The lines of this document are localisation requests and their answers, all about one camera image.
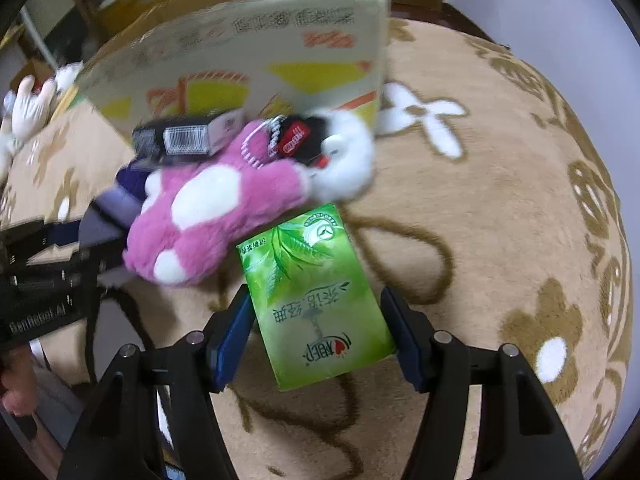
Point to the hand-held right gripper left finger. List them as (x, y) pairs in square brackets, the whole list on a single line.
[(235, 332)]

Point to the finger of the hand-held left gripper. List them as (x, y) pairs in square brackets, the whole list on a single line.
[(125, 187), (100, 232)]

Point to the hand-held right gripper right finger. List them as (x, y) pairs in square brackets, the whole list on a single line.
[(400, 337)]

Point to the green tissue pack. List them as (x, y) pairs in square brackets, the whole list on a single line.
[(310, 300)]

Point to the printed cardboard box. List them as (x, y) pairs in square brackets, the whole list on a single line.
[(225, 50)]

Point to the white pink plush toy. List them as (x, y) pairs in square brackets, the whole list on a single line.
[(345, 160)]

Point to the person's left hand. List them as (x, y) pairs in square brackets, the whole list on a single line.
[(15, 385)]

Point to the black barcode package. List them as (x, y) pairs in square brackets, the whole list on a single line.
[(185, 137)]

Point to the beige flower-print blanket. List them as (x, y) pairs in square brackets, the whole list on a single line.
[(500, 185)]

